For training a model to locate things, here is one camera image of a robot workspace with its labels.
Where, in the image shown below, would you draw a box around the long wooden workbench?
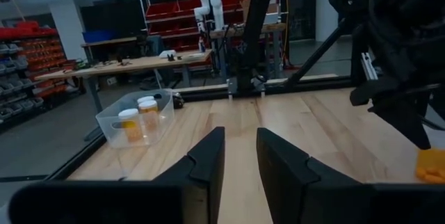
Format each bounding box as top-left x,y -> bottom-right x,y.
34,49 -> 213,114

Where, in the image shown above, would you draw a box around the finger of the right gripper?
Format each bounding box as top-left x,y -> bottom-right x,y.
367,97 -> 432,151

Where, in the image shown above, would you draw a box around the amber bottle red print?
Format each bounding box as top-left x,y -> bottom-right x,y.
138,99 -> 161,138

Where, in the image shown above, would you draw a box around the black diagonal frame strut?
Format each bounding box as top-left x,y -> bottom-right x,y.
283,20 -> 353,88

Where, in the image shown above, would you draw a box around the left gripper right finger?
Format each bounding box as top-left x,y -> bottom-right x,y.
256,127 -> 375,224

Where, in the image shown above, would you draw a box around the blue storage bin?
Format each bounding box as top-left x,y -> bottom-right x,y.
82,30 -> 116,44

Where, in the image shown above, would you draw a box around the large amber bottle oval pills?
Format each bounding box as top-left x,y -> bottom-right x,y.
414,148 -> 445,185

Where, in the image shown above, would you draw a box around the small wooden table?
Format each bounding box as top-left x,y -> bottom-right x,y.
209,22 -> 288,79

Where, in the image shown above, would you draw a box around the small amber bottle yellow pills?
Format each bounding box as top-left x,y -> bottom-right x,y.
118,108 -> 144,144

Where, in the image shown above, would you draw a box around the black upright frame post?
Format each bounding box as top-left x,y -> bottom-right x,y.
236,0 -> 286,95

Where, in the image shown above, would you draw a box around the clear plastic bin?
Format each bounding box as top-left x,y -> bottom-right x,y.
95,89 -> 176,149

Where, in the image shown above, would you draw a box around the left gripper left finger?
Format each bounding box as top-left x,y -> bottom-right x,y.
152,126 -> 226,224

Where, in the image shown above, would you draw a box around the amber bottle white cap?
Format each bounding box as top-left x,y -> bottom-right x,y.
136,95 -> 156,105

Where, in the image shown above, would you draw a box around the silver aluminium extrusion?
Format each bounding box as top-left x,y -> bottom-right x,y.
359,51 -> 380,81

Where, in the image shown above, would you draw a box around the red shelving rack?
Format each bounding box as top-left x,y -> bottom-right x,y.
138,0 -> 253,53

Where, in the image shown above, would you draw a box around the red parts bin rack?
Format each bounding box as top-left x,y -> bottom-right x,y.
0,20 -> 78,127

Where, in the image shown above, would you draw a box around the black frame base rail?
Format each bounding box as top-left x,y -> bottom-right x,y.
173,74 -> 353,102

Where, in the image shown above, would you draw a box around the small black device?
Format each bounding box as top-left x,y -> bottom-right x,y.
171,93 -> 186,110

